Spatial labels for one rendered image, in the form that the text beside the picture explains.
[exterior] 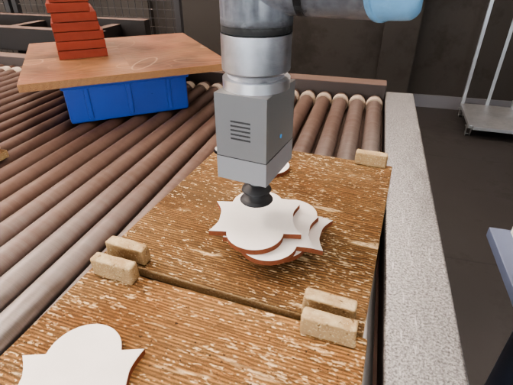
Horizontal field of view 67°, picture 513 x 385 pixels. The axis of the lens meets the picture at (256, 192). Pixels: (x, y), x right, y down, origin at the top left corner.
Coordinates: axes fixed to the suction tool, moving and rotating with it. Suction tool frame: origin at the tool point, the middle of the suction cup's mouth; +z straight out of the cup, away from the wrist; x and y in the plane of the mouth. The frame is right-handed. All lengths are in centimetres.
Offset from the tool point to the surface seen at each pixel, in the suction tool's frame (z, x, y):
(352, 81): 6, -5, -81
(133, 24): 0, -115, -112
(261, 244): 2.9, 3.1, 5.2
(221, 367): 7.1, 5.2, 19.3
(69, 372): 6.2, -7.2, 26.4
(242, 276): 7.1, 1.4, 7.3
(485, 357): 101, 57, -79
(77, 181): 9.4, -39.8, -4.4
